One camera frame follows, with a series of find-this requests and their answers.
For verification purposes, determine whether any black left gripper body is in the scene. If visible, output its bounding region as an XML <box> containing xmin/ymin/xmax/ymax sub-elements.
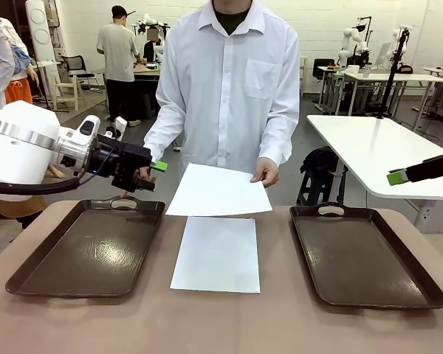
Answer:
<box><xmin>94</xmin><ymin>134</ymin><xmax>154</xmax><ymax>192</ymax></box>

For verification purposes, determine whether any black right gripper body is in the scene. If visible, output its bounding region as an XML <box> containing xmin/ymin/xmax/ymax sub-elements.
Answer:
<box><xmin>408</xmin><ymin>150</ymin><xmax>443</xmax><ymax>184</ymax></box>

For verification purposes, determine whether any white A4 paper sheet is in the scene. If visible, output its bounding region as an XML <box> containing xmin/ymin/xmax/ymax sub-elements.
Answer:
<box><xmin>165</xmin><ymin>162</ymin><xmax>274</xmax><ymax>218</ymax></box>

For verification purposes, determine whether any person's right forearm white sleeve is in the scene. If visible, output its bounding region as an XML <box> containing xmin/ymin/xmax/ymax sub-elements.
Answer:
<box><xmin>143</xmin><ymin>99</ymin><xmax>188</xmax><ymax>158</ymax></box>

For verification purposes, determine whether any person's left forearm white sleeve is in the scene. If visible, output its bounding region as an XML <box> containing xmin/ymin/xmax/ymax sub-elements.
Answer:
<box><xmin>260</xmin><ymin>103</ymin><xmax>301</xmax><ymax>167</ymax></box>

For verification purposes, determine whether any person's right hand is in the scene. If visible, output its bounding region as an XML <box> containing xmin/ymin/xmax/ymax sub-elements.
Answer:
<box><xmin>120</xmin><ymin>165</ymin><xmax>157</xmax><ymax>200</ymax></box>

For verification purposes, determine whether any person's left hand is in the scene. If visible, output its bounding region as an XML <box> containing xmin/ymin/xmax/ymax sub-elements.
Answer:
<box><xmin>250</xmin><ymin>157</ymin><xmax>281</xmax><ymax>189</ymax></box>

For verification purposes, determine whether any white desk with legs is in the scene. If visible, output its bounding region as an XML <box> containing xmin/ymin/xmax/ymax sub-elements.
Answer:
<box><xmin>306</xmin><ymin>114</ymin><xmax>443</xmax><ymax>233</ymax></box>

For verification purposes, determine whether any black backpack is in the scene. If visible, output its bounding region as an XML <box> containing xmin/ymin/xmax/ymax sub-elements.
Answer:
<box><xmin>301</xmin><ymin>145</ymin><xmax>341</xmax><ymax>176</ymax></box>

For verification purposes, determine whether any black stool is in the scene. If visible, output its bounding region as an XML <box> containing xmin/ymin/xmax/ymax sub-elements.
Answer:
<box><xmin>298</xmin><ymin>171</ymin><xmax>350</xmax><ymax>207</ymax></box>

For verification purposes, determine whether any white wooden chair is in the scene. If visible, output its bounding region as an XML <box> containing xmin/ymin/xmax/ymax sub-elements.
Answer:
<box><xmin>54</xmin><ymin>73</ymin><xmax>83</xmax><ymax>111</ymax></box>

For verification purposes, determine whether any brown plastic serving tray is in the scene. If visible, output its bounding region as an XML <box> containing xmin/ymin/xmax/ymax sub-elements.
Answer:
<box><xmin>289</xmin><ymin>201</ymin><xmax>443</xmax><ymax>310</ymax></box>
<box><xmin>5</xmin><ymin>195</ymin><xmax>166</xmax><ymax>299</ymax></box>

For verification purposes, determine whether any long white background table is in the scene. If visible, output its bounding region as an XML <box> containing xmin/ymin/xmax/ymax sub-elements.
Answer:
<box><xmin>345</xmin><ymin>72</ymin><xmax>443</xmax><ymax>115</ymax></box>

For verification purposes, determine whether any person in white shirt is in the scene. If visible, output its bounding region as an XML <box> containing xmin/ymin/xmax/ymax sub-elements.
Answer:
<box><xmin>143</xmin><ymin>0</ymin><xmax>301</xmax><ymax>181</ymax></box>

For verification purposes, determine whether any black tripod stand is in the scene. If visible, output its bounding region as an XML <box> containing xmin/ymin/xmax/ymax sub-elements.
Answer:
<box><xmin>375</xmin><ymin>27</ymin><xmax>411</xmax><ymax>119</ymax></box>

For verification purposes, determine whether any white A4 paper stack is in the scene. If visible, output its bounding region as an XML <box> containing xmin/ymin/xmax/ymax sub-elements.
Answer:
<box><xmin>169</xmin><ymin>216</ymin><xmax>262</xmax><ymax>295</ymax></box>

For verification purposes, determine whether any black mesh office chair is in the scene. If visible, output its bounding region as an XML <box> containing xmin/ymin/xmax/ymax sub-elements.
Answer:
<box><xmin>61</xmin><ymin>55</ymin><xmax>97</xmax><ymax>89</ymax></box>

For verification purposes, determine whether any man in grey t-shirt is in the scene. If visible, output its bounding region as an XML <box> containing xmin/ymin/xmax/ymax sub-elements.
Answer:
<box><xmin>95</xmin><ymin>4</ymin><xmax>142</xmax><ymax>128</ymax></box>

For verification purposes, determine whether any seated person in black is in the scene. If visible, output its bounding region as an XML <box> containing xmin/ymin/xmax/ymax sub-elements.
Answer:
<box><xmin>142</xmin><ymin>28</ymin><xmax>165</xmax><ymax>63</ymax></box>

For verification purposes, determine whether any bystander in orange shorts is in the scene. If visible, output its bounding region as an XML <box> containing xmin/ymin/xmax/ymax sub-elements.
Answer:
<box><xmin>0</xmin><ymin>16</ymin><xmax>40</xmax><ymax>106</ymax></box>

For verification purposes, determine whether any black background chair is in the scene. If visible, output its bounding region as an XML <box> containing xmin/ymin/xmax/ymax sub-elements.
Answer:
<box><xmin>312</xmin><ymin>58</ymin><xmax>336</xmax><ymax>80</ymax></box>

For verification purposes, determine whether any white tower air conditioner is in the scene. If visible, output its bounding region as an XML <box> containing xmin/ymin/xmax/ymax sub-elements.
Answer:
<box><xmin>24</xmin><ymin>0</ymin><xmax>57</xmax><ymax>63</ymax></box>

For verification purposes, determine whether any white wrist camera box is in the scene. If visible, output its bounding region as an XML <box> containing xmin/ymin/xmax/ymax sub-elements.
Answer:
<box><xmin>105</xmin><ymin>116</ymin><xmax>128</xmax><ymax>140</ymax></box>

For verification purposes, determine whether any black robot arm cable hose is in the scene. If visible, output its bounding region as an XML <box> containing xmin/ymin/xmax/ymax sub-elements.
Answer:
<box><xmin>0</xmin><ymin>171</ymin><xmax>99</xmax><ymax>195</ymax></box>

